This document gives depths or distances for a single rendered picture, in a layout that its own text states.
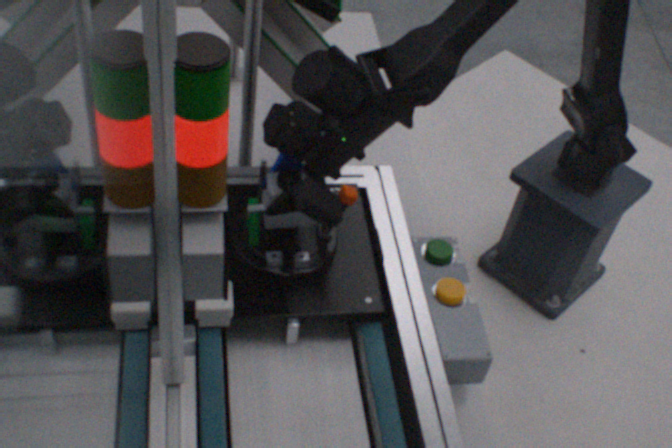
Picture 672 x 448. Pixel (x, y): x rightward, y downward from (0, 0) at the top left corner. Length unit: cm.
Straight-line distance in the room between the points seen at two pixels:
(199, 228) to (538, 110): 100
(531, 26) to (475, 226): 230
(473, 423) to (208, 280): 49
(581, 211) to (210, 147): 59
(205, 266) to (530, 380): 58
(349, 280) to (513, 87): 72
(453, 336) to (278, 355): 22
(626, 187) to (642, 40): 255
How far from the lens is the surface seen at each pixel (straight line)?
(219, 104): 69
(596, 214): 116
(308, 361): 108
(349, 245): 114
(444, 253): 116
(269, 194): 103
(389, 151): 146
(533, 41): 352
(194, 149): 71
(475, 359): 107
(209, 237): 76
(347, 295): 108
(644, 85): 348
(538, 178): 118
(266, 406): 104
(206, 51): 67
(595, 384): 124
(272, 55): 119
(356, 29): 175
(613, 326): 131
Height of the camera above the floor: 180
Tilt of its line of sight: 46 degrees down
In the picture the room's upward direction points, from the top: 10 degrees clockwise
